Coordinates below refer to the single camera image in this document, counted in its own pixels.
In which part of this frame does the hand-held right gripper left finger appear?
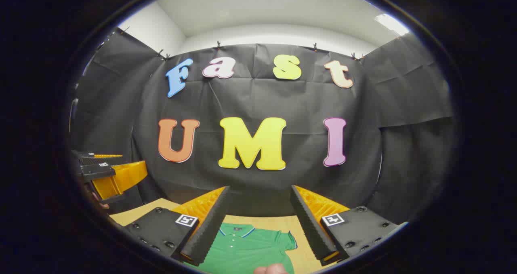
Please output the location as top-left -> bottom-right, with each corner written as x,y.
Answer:
121,186 -> 231,266

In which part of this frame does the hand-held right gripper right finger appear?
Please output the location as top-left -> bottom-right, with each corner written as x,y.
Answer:
290,185 -> 400,266

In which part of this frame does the green T-shirt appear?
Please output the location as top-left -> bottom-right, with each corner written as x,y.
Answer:
194,222 -> 298,274

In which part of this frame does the black backdrop cloth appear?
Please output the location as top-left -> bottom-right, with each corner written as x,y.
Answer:
71,27 -> 455,226

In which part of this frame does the ceiling light panel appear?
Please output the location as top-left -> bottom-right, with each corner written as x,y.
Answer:
374,13 -> 410,36

